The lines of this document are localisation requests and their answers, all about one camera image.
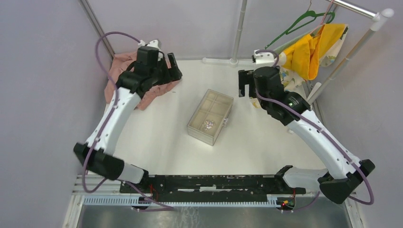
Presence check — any clear acrylic box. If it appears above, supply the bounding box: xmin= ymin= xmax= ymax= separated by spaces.
xmin=186 ymin=88 xmax=234 ymax=147

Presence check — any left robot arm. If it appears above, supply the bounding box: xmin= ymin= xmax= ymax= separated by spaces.
xmin=73 ymin=46 xmax=182 ymax=194

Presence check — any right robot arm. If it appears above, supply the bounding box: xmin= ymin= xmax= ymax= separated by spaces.
xmin=238 ymin=66 xmax=375 ymax=205

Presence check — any cream cartoon print garment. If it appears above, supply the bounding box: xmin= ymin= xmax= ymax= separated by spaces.
xmin=253 ymin=26 xmax=322 ymax=91

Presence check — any pink crumpled cloth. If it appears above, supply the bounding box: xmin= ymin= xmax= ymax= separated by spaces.
xmin=105 ymin=51 xmax=182 ymax=110

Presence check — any yellow garment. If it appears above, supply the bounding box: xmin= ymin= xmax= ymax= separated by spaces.
xmin=279 ymin=23 xmax=349 ymax=80

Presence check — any white clothes rack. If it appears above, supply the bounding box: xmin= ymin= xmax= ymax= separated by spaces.
xmin=201 ymin=0 xmax=395 ymax=135

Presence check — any green cartoon print cloth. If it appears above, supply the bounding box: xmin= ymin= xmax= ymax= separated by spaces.
xmin=272 ymin=29 xmax=319 ymax=54

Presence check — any green hanger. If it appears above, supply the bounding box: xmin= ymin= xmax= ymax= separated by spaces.
xmin=264 ymin=10 xmax=336 ymax=49

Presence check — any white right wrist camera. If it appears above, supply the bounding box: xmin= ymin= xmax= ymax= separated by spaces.
xmin=252 ymin=51 xmax=278 ymax=68

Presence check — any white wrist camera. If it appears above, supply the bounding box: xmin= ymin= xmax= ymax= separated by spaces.
xmin=252 ymin=51 xmax=278 ymax=68
xmin=138 ymin=39 xmax=161 ymax=50

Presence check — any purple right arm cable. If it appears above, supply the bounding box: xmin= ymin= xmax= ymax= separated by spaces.
xmin=254 ymin=49 xmax=375 ymax=213

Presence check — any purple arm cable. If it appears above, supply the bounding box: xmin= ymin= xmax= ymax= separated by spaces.
xmin=254 ymin=49 xmax=375 ymax=213
xmin=81 ymin=31 xmax=175 ymax=212

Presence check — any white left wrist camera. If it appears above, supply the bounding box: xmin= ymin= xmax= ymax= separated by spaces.
xmin=138 ymin=39 xmax=161 ymax=50

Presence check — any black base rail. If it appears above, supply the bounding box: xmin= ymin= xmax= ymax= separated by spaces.
xmin=120 ymin=175 xmax=306 ymax=203

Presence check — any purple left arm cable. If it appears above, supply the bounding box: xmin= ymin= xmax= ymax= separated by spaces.
xmin=81 ymin=31 xmax=175 ymax=212

